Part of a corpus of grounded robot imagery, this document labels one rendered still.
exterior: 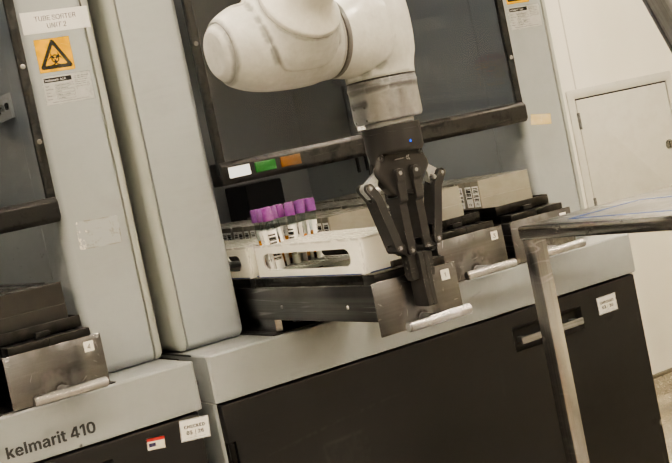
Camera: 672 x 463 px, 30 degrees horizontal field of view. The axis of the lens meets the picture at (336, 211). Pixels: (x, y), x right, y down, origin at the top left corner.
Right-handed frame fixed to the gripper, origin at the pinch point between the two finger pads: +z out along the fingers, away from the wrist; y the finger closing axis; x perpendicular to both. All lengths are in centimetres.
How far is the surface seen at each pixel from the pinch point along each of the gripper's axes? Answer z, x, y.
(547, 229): -1.5, -2.1, -24.2
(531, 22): -33, -37, -60
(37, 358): 0, -28, 42
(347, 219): -7.2, -35.6, -13.1
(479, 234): -0.3, -28.2, -32.5
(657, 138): -1, -148, -201
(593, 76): -24, -148, -180
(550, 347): 15.8, -6.8, -24.5
